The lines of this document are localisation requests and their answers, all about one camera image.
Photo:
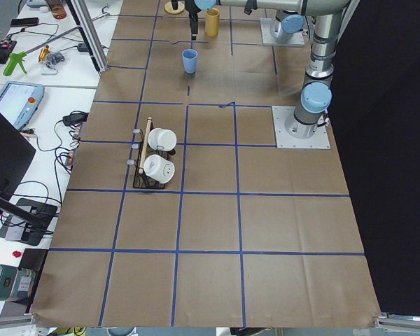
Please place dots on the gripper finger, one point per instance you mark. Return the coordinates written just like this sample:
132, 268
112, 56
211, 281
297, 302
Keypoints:
193, 26

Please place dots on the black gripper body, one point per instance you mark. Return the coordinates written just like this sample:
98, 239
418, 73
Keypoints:
193, 14

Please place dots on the blue plastic cup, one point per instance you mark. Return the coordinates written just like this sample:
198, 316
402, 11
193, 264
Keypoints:
190, 57

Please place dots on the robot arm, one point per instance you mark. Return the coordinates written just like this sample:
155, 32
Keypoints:
290, 14
315, 95

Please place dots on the bamboo chopstick holder cup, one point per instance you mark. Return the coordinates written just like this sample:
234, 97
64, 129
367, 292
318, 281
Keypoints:
212, 22

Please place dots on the wooden mug tree stand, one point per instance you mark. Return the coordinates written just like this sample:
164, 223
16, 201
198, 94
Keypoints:
174, 7

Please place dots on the white frowning mug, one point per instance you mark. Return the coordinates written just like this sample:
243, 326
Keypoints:
162, 139

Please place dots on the black power adapter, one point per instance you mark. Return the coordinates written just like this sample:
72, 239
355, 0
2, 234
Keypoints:
74, 118

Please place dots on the white smiley mug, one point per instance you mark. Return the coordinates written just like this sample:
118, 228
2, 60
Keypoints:
158, 168

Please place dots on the black smartphone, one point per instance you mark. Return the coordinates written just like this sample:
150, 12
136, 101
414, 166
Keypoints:
24, 22

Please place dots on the green glue gun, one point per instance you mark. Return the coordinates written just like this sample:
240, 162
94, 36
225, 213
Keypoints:
15, 59

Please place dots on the teach pendant tablet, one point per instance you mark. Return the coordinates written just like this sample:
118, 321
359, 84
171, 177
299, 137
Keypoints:
19, 101

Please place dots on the brown paper table cover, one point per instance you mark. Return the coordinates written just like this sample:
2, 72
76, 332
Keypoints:
245, 233

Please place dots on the black monitor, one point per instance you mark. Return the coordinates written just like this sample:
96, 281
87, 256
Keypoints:
16, 155

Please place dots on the black docking hub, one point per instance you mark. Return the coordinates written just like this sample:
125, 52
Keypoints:
27, 221

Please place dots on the green power supply box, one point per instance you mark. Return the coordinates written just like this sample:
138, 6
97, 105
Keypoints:
15, 283

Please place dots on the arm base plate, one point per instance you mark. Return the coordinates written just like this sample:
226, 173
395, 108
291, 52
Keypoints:
273, 34
289, 133

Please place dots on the aluminium frame post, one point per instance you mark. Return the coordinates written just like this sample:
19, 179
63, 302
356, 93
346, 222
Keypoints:
83, 20

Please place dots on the black wire mug rack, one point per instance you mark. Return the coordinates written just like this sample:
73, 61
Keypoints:
141, 180

